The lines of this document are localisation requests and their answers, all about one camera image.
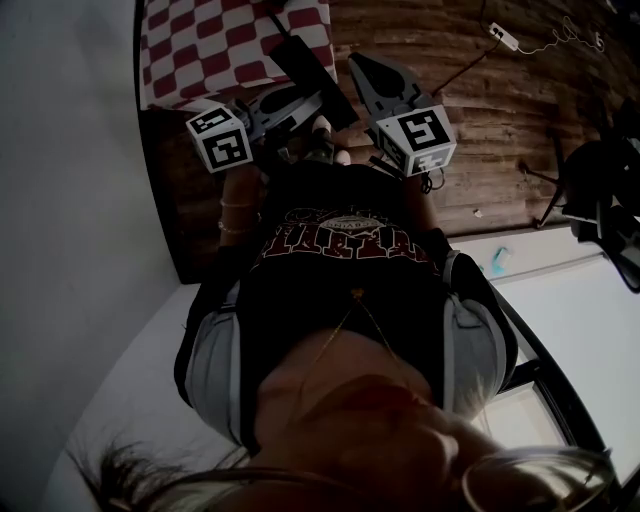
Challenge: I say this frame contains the small teal object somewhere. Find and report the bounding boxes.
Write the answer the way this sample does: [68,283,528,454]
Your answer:
[489,245,516,275]

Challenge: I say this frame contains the black rectangular object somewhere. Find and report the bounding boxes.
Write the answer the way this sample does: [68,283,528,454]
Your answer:
[268,34,360,132]

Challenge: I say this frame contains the gold pendant necklace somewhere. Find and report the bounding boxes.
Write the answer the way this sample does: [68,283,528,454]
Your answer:
[299,287,416,401]

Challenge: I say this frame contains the black power cable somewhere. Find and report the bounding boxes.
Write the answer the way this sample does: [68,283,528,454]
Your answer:
[430,34,503,97]

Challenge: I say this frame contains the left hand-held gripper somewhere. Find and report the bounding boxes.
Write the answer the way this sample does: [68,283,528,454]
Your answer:
[185,82,326,174]

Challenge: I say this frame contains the grey vest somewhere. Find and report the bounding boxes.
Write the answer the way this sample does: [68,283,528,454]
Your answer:
[173,227,521,454]

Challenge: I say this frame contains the red white checkered tablecloth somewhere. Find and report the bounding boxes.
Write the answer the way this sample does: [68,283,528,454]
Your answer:
[139,0,335,112]

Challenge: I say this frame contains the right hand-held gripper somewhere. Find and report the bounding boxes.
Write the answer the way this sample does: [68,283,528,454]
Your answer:
[348,53,457,179]

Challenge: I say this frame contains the white power strip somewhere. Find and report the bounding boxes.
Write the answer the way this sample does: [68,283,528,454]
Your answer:
[487,21,521,51]

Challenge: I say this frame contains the person's legs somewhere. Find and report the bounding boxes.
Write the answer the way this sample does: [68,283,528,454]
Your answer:
[294,132,354,171]

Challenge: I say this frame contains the white coiled cable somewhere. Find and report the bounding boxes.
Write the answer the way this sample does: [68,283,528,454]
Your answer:
[514,14,607,55]

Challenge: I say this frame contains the person's left forearm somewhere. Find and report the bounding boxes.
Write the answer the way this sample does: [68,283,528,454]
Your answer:
[218,167,265,251]

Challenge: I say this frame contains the black office chair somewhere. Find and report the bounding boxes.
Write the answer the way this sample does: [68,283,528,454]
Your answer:
[518,94,640,294]

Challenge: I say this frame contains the black printed t-shirt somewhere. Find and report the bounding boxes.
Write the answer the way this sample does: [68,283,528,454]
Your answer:
[234,162,454,451]

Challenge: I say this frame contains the person's face and neck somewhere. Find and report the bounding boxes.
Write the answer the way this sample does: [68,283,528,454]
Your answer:
[252,327,616,512]

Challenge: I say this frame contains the person's right forearm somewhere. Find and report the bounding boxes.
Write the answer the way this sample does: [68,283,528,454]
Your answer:
[403,172,444,239]

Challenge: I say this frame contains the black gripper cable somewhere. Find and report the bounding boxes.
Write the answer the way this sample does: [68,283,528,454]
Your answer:
[368,153,447,195]

